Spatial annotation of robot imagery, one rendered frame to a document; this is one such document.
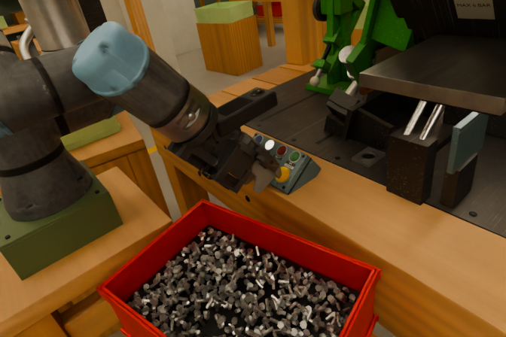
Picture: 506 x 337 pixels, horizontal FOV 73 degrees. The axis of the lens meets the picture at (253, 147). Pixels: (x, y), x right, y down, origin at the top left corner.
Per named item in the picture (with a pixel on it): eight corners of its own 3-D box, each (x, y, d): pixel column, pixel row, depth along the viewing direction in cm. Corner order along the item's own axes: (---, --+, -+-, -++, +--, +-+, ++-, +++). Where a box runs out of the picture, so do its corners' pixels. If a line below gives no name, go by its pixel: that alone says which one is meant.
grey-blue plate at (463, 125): (449, 211, 51) (464, 129, 44) (437, 205, 53) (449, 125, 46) (478, 182, 56) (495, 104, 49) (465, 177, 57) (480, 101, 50)
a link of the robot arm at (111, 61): (99, 14, 39) (126, 14, 33) (169, 73, 47) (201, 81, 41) (58, 69, 38) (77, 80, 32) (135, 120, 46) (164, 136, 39)
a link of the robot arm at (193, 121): (172, 74, 46) (202, 84, 40) (195, 93, 49) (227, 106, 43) (139, 119, 45) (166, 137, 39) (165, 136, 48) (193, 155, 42)
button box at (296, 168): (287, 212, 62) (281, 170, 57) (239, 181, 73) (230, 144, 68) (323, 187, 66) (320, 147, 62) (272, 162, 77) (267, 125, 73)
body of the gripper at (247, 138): (213, 177, 56) (158, 143, 48) (242, 135, 57) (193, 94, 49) (241, 196, 51) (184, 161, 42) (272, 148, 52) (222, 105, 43)
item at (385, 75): (498, 127, 33) (505, 98, 31) (358, 95, 44) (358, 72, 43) (606, 28, 52) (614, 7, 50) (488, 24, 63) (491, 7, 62)
